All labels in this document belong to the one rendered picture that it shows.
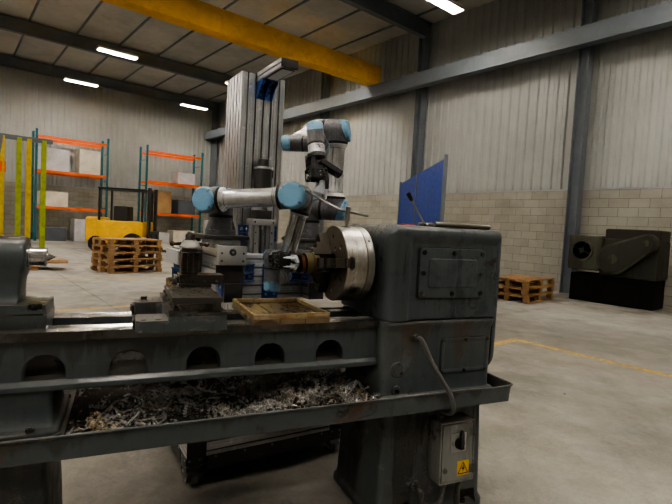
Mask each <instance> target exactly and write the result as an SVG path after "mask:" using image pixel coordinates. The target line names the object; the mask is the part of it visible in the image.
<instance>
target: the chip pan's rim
mask: <svg viewBox="0 0 672 504"><path fill-rule="evenodd" d="M487 384H490V386H491V387H487V388H473V389H463V390H454V391H452V393H453V396H454V399H455V403H456V408H459V407H467V406H475V405H482V404H490V403H497V402H505V401H509V394H510V389H511V386H513V383H511V382H509V381H507V380H504V379H502V378H500V377H498V376H495V375H493V374H491V373H488V372H487ZM69 398H70V401H69V404H68V408H67V411H66V414H65V417H64V421H63V424H62V427H61V430H60V432H59V433H57V434H55V435H52V436H45V437H36V438H27V439H18V440H9V441H0V468H6V467H14V466H22V465H29V464H37V463H44V462H52V461H59V460H67V459H74V458H82V457H89V456H97V455H105V454H112V453H120V452H127V451H135V450H142V449H150V448H157V447H165V446H173V445H180V444H188V443H195V442H203V441H210V440H218V439H225V438H233V437H241V436H248V435H256V434H263V433H271V432H278V431H286V430H293V429H301V428H308V427H316V426H324V425H331V424H339V423H346V422H354V421H361V420H369V419H376V418H384V417H392V416H399V415H407V414H414V413H422V412H429V411H437V410H444V409H451V402H450V399H449V396H448V394H447V392H446V391H445V392H436V393H425V394H414V395H406V396H399V397H392V398H384V399H375V400H367V401H358V402H349V403H341V404H332V405H323V406H314V407H306V408H297V409H288V410H279V411H269V412H259V413H250V414H242V415H234V416H225V417H216V418H208V419H199V420H190V421H181V422H172V423H163V424H154V425H146V426H137V427H128V428H119V429H110V430H100V431H90V432H82V433H73V434H65V435H63V433H64V429H65V426H66V423H67V419H68V416H69V412H70V409H71V405H72V402H73V397H72V394H69Z"/></svg>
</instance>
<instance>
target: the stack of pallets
mask: <svg viewBox="0 0 672 504"><path fill-rule="evenodd" d="M115 240H116V243H114V241H115ZM122 240H124V243H122ZM138 240H139V242H138ZM105 241H107V243H105ZM131 241H132V243H131ZM146 241H148V244H146ZM154 241H155V245H154ZM162 241H163V240H158V239H150V238H122V237H93V238H92V243H93V244H92V249H93V250H92V257H91V258H92V259H91V263H92V266H90V269H92V270H94V271H97V270H98V272H107V273H108V274H117V273H140V272H162V267H161V265H162V264H161V261H163V260H161V259H163V258H162V254H161V252H163V248H162V247H163V246H161V244H162ZM99 247H100V249H99ZM115 247H118V249H115ZM139 247H141V249H140V248H139ZM147 247H148V250H147ZM107 248H108V249H107ZM131 248H133V249H131ZM154 248H156V251H153V250H154ZM98 253H99V256H98ZM114 254H117V255H114ZM123 254H124V255H123ZM145 254H148V256H146V255H145ZM154 254H156V258H154ZM106 255H107V256H106ZM98 260H99V262H98ZM139 260H140V261H139ZM146 260H147V263H146ZM153 260H155V261H154V264H153ZM105 261H106V262H105ZM113 261H117V262H113ZM130 261H132V262H130ZM97 266H98V269H97ZM130 267H131V268H130ZM146 267H148V269H146ZM154 267H156V270H152V269H154ZM105 268H107V269H105ZM123 269H124V270H123ZM139 270H152V271H139ZM116 271H127V272H116Z"/></svg>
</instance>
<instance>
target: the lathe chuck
mask: <svg viewBox="0 0 672 504"><path fill-rule="evenodd" d="M348 227H350V228H346V227H342V226H335V225H333V226H330V227H329V228H328V229H327V234H328V238H329V243H330V248H331V252H334V254H335V256H336V257H335V258H350V257H353V259H354V268H353V270H350V268H335V271H334V273H333V274H331V275H330V279H329V283H328V287H327V291H326V295H325V296H326V297H327V298H328V299H329V300H332V301H337V300H354V299H356V298H357V297H358V296H359V295H360V294H361V292H362V290H363V288H364V285H365V282H366V278H367V271H368V253H367V247H366V243H365V240H364V237H363V235H362V233H361V232H360V230H359V229H358V228H356V227H353V226H348ZM351 288H356V291H355V292H354V293H349V292H348V291H349V290H350V289H351Z"/></svg>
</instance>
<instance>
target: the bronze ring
mask: <svg viewBox="0 0 672 504"><path fill-rule="evenodd" d="M297 256H298V258H299V261H300V263H299V267H298V268H297V270H296V271H297V272H298V273H311V274H314V273H315V272H316V270H320V268H321V267H317V258H320V256H319V255H315V254H314V252H309V253H303V254H299V255H297Z"/></svg>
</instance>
